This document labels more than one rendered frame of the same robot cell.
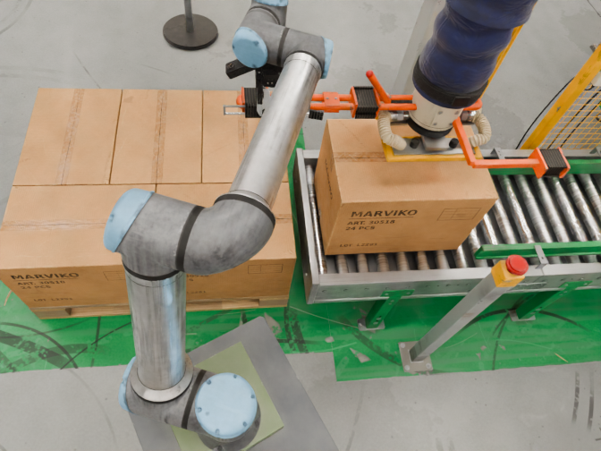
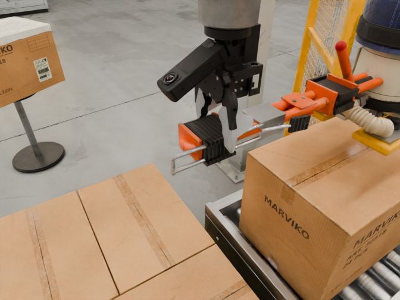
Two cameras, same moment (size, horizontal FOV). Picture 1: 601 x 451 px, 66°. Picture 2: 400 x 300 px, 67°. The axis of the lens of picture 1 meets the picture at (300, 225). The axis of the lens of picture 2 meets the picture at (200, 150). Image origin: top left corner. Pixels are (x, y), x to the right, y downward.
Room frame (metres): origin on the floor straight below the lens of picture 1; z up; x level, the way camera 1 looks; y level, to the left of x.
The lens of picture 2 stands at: (0.62, 0.36, 1.56)
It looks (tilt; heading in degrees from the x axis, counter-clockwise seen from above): 37 degrees down; 344
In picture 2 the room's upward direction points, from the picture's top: straight up
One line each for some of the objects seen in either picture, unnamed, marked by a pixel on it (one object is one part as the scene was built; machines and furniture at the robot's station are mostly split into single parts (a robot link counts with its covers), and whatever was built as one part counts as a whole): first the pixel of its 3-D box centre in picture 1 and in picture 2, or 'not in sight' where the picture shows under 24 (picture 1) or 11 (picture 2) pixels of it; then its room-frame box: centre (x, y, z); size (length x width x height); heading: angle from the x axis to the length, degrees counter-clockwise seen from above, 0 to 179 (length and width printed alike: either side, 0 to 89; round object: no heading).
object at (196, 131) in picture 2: (255, 100); (206, 136); (1.07, 0.22, 1.24); 0.08 x 0.07 x 0.05; 106
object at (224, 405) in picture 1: (224, 406); not in sight; (0.22, 0.10, 0.99); 0.17 x 0.15 x 0.18; 85
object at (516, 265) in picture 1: (515, 266); not in sight; (0.80, -0.70, 1.02); 0.07 x 0.07 x 0.04
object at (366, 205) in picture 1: (395, 187); (338, 196); (1.24, -0.36, 0.75); 0.60 x 0.40 x 0.40; 106
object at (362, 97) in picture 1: (364, 102); (329, 93); (1.16, -0.12, 1.24); 0.10 x 0.08 x 0.06; 16
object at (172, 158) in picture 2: (274, 113); (246, 141); (1.03, 0.15, 1.24); 0.31 x 0.03 x 0.05; 106
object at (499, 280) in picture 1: (452, 321); not in sight; (0.80, -0.70, 0.50); 0.07 x 0.07 x 1.00; 15
